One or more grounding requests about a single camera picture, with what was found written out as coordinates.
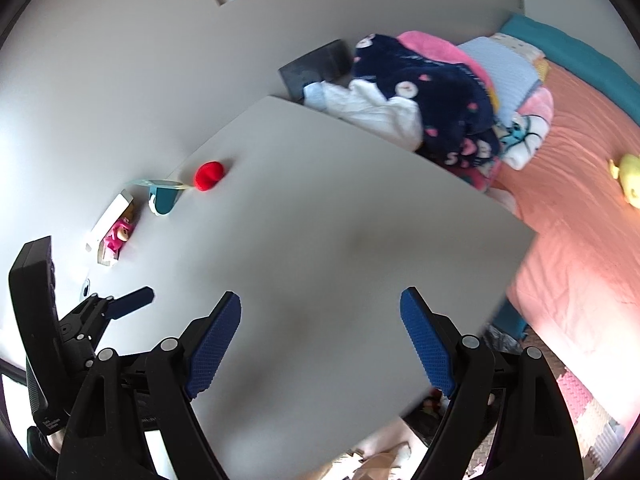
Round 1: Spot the pink fluffy blanket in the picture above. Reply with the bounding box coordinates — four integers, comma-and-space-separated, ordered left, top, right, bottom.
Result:
396, 30, 493, 91

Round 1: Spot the teal bed frame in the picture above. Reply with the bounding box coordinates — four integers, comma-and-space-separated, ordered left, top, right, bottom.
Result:
492, 300, 528, 341

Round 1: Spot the navy fleece blanket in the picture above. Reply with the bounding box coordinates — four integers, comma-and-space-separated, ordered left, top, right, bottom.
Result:
352, 34, 506, 193

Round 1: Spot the white cardboard box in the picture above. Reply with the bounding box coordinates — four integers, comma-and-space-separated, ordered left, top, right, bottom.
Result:
85, 190, 135, 253

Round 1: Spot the light blue knitted blanket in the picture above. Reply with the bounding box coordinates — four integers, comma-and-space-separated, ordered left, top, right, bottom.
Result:
457, 37, 543, 121

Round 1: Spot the teal pillow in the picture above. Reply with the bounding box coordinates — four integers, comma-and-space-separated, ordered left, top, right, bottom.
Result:
500, 14, 640, 126

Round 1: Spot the pink bed sheet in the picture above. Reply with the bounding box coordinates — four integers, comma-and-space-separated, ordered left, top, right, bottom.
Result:
492, 57, 640, 436

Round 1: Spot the yellow duck toy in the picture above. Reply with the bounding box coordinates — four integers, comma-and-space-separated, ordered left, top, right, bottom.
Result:
607, 154, 640, 208

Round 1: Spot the red plush ball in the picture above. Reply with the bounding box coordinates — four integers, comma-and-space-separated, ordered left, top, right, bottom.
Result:
194, 161, 226, 192

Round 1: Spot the pink white cartoon blanket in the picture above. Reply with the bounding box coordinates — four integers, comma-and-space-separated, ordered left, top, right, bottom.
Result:
492, 87, 555, 170

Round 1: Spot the white dotted blanket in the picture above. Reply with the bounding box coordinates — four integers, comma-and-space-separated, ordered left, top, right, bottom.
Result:
492, 32, 546, 63

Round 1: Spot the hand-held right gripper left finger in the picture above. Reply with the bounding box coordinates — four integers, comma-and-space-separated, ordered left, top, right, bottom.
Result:
56, 291, 242, 480

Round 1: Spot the dark grey storage box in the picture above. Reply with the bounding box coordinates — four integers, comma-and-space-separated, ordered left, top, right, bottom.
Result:
278, 39, 353, 102

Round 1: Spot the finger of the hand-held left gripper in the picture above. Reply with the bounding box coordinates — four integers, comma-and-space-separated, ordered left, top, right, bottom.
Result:
75, 286, 156, 322

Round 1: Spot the pastel foam floor mat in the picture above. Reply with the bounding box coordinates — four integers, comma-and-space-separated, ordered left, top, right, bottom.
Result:
555, 367, 628, 476

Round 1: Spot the teal and white toy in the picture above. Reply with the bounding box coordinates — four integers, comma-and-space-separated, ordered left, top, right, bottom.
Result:
125, 177, 193, 217

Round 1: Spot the small pink toy figure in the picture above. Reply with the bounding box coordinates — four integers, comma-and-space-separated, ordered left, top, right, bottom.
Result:
102, 215, 135, 257

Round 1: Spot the white cloth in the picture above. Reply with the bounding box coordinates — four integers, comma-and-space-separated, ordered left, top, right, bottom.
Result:
303, 79, 425, 151

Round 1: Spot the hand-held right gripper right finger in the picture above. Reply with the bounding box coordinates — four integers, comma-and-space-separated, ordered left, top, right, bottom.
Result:
400, 287, 586, 480

